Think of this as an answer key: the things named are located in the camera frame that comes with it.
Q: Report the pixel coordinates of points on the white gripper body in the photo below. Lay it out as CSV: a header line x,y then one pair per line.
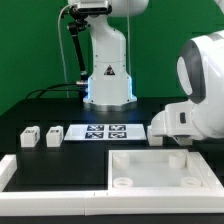
x,y
175,121

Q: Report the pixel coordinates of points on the white square table top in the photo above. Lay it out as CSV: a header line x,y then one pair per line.
x,y
144,169

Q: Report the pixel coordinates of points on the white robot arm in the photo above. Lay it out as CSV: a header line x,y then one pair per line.
x,y
200,69

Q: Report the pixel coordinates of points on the white U-shaped fence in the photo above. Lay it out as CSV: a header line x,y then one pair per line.
x,y
101,202

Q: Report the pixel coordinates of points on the marker plate with tags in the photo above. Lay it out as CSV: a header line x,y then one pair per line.
x,y
105,132

